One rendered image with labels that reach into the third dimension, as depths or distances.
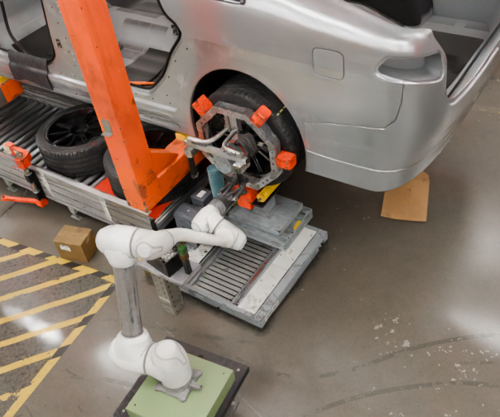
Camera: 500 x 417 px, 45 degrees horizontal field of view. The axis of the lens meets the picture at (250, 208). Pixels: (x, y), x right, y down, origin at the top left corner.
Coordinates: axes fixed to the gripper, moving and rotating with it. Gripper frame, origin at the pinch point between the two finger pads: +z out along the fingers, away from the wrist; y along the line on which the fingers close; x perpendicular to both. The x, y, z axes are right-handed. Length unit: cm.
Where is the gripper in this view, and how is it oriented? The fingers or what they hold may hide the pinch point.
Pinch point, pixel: (241, 181)
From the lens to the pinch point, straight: 329.3
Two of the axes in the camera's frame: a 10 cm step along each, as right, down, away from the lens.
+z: 5.4, -6.1, 5.7
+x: -1.2, -7.3, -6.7
